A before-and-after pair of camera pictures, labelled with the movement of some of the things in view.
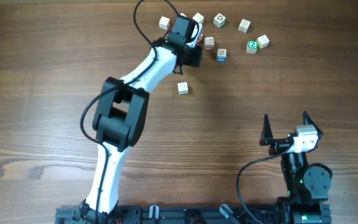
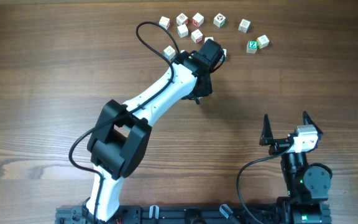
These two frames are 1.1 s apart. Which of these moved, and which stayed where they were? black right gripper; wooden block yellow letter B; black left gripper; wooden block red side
Moved: black left gripper
Stayed: wooden block yellow letter B; black right gripper; wooden block red side
